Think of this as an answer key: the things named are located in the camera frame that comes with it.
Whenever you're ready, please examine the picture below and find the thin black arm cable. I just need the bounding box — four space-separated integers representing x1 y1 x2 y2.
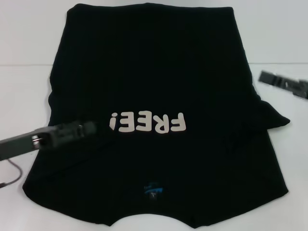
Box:
0 158 24 189

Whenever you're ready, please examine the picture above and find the black shirt with FREE print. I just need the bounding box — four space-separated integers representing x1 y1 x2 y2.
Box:
23 4 293 231

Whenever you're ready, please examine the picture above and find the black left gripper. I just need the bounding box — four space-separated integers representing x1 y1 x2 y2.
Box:
0 120 98 162

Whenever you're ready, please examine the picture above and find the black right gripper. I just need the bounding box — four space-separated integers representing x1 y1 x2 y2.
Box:
258 69 308 100

